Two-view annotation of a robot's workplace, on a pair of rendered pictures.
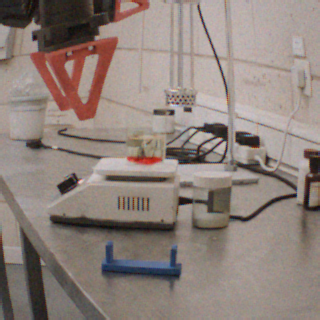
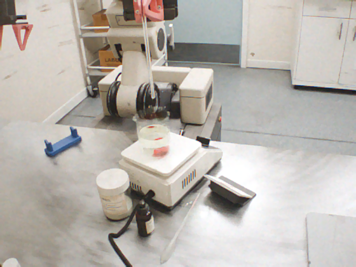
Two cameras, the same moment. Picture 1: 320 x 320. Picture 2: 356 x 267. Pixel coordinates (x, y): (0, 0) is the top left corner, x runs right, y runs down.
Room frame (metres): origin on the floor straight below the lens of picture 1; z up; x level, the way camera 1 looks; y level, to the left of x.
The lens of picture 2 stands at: (1.73, -0.37, 1.18)
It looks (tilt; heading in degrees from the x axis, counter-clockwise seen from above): 31 degrees down; 125
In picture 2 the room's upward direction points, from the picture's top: 3 degrees counter-clockwise
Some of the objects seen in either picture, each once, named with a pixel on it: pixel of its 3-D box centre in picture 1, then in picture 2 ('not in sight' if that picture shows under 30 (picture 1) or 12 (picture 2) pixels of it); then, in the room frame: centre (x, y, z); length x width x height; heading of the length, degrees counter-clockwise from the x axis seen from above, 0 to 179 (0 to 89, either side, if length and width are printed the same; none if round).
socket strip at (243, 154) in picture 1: (226, 143); not in sight; (2.21, -0.16, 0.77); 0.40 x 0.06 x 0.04; 17
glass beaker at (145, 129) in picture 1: (147, 139); (152, 134); (1.40, 0.02, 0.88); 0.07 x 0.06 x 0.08; 65
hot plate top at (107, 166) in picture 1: (136, 167); (161, 150); (1.41, 0.03, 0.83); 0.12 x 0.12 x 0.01; 87
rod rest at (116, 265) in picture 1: (141, 258); (61, 140); (1.09, 0.02, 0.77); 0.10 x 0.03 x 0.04; 85
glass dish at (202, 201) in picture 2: not in sight; (196, 207); (1.51, -0.01, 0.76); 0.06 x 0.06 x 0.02
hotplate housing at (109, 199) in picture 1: (119, 195); (170, 161); (1.41, 0.06, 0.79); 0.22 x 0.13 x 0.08; 87
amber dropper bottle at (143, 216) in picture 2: not in sight; (143, 216); (1.46, -0.09, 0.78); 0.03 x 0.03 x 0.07
